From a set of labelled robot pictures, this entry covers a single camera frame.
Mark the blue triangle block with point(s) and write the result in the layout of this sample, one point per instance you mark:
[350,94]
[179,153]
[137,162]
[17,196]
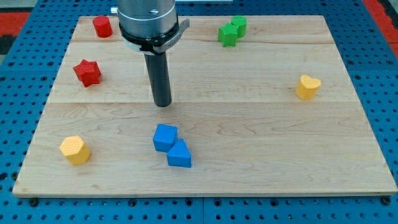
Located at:
[179,155]

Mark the yellow hexagon block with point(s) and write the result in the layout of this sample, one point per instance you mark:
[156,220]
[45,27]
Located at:
[75,150]

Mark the blue cube block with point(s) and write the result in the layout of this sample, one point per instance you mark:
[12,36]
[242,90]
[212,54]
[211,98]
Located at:
[165,137]

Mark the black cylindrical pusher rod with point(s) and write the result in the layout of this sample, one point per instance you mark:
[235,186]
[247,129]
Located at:
[159,79]

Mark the green cylinder block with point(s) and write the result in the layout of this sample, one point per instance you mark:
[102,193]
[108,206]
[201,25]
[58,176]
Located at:
[241,22]

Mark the wooden board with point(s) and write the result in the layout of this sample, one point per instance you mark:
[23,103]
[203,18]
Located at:
[236,108]

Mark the black clamp ring mount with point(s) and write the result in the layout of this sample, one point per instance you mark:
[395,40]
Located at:
[155,45]

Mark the green star block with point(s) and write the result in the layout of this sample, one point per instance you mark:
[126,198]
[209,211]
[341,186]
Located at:
[228,35]

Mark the yellow heart block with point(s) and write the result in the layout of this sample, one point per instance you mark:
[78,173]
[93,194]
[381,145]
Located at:
[307,87]

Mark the red star block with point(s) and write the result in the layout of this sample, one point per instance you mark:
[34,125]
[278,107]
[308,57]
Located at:
[88,72]

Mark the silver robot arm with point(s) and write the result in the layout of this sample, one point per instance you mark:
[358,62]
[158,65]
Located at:
[152,27]

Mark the red cylinder block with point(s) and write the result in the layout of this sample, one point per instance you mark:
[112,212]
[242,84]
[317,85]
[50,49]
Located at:
[102,26]

